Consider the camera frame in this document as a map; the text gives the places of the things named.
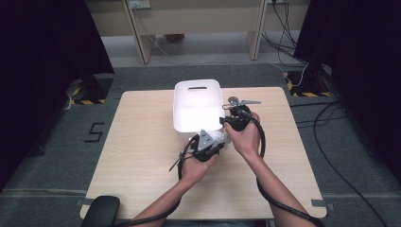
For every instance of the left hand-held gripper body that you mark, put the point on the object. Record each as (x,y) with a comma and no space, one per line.
(204,146)

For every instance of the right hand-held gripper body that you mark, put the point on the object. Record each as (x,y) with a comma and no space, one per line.
(241,119)

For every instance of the white plastic bin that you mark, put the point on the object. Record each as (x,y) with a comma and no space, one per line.
(195,107)

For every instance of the person's right hand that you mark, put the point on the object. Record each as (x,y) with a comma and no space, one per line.
(247,142)

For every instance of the person's left hand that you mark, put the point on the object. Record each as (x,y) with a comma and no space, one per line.
(197,170)

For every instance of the round grey table grommet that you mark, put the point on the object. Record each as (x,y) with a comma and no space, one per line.
(233,99)

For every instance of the black stand base striped tape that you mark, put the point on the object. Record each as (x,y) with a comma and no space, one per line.
(307,85)
(94,91)

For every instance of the beige wooden desk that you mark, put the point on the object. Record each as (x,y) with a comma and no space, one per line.
(195,19)

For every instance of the black chair armrest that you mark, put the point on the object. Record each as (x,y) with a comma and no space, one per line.
(317,222)
(100,212)

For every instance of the black curtain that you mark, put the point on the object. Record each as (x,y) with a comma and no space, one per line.
(38,78)
(365,63)

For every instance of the white wall socket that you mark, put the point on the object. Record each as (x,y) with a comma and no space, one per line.
(139,3)

